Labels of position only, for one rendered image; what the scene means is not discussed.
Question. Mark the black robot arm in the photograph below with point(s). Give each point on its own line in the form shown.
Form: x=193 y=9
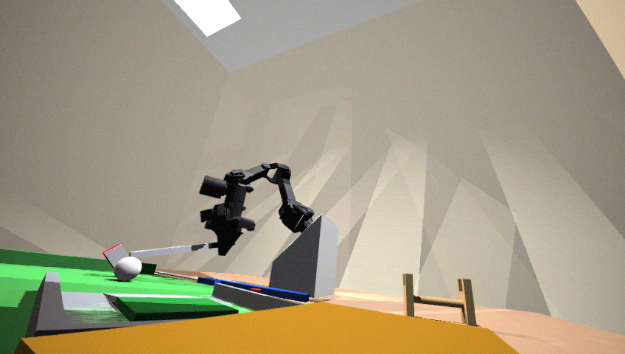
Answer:
x=237 y=183

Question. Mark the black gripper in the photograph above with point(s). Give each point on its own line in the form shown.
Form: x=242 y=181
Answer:
x=229 y=231

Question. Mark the green flat mat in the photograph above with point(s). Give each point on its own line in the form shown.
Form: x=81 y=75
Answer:
x=19 y=285

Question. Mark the grey ball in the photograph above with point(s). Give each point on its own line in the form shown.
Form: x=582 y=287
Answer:
x=127 y=269

